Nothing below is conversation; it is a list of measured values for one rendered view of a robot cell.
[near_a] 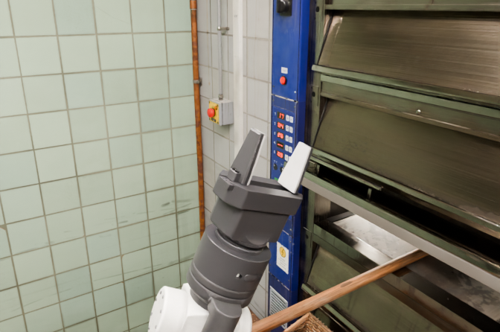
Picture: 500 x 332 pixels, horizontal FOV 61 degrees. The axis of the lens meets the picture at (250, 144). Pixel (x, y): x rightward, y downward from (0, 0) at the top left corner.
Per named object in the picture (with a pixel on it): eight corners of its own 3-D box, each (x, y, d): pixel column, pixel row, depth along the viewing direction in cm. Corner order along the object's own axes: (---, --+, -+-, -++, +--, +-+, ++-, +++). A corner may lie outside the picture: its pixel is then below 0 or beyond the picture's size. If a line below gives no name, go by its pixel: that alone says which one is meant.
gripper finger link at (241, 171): (269, 136, 46) (247, 187, 47) (253, 126, 49) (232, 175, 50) (259, 133, 45) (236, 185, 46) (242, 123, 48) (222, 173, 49)
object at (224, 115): (222, 118, 193) (222, 97, 190) (234, 123, 185) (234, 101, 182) (207, 120, 189) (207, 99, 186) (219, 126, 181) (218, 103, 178)
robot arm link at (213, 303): (251, 258, 59) (220, 327, 60) (177, 239, 55) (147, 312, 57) (273, 311, 48) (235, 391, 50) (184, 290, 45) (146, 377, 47)
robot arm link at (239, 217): (321, 208, 52) (283, 290, 54) (274, 174, 59) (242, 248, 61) (245, 196, 43) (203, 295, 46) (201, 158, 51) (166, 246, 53)
